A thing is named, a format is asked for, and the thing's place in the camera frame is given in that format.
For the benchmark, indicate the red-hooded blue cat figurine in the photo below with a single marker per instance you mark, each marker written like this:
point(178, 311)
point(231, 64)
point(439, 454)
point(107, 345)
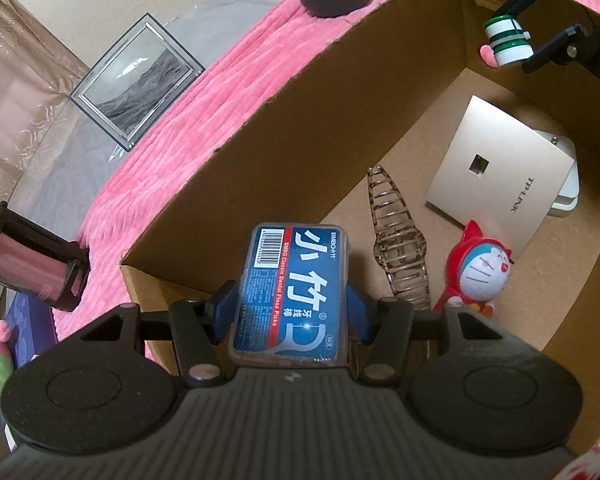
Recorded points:
point(480, 270)

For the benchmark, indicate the brown translucent hair clip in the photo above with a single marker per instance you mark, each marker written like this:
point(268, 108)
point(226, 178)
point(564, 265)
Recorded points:
point(397, 250)

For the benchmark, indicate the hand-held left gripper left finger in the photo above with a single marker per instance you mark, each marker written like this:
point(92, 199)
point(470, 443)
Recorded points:
point(226, 312)

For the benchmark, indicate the pink curtain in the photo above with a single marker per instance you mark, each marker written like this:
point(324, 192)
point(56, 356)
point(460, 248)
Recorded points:
point(20, 60)

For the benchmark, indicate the blue patterned cloth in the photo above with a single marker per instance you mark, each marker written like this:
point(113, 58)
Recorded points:
point(27, 330)

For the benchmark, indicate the clear blue-label dental floss box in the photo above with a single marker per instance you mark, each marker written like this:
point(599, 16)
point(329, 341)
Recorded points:
point(290, 290)

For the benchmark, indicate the pink ribbed blanket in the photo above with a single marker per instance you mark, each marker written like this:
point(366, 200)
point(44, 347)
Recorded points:
point(180, 135)

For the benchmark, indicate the brown cardboard box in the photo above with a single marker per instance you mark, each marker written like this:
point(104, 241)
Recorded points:
point(290, 160)

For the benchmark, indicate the pink bottle with black frame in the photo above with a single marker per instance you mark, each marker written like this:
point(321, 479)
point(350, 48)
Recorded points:
point(25, 260)

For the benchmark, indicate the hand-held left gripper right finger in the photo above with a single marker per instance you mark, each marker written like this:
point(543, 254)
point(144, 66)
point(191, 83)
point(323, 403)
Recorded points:
point(360, 315)

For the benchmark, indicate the green and white small spool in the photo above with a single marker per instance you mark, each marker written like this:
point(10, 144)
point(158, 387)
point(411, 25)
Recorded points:
point(507, 40)

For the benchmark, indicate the gold square wall panel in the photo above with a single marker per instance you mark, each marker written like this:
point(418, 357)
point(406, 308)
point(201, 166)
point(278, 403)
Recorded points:
point(500, 170)

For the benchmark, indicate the white three-pin plug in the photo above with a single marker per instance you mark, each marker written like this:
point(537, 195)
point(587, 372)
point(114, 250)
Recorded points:
point(567, 195)

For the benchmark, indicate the silver picture frame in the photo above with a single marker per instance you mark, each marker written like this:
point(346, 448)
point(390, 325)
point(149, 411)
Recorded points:
point(130, 90)

